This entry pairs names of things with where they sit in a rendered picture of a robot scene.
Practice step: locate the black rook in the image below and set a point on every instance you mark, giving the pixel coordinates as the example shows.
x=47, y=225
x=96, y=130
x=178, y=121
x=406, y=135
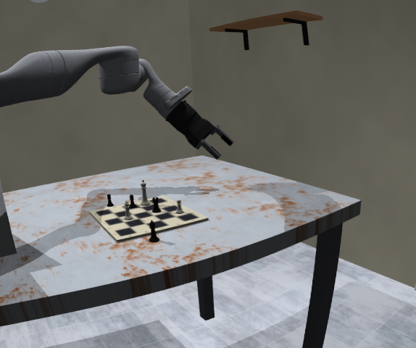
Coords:
x=156, y=206

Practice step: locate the white bishop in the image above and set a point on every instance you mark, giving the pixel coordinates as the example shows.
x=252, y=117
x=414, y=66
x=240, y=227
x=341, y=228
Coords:
x=127, y=212

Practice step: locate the white pawn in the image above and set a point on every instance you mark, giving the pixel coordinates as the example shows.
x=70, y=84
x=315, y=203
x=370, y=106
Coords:
x=179, y=210

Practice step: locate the white chess king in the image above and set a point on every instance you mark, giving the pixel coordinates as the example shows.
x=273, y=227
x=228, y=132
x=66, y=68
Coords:
x=145, y=201

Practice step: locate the black pawn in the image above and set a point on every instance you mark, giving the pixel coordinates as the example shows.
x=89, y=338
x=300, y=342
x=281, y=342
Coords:
x=110, y=204
x=132, y=205

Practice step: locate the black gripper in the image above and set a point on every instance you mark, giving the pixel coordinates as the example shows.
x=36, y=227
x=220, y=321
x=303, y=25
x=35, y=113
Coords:
x=187, y=121

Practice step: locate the chessboard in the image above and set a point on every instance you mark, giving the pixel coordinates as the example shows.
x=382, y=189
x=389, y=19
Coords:
x=112, y=219

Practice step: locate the black bishop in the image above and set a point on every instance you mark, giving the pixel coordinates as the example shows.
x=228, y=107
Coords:
x=154, y=237

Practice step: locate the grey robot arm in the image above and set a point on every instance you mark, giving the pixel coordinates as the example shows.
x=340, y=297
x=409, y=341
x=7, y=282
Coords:
x=46, y=74

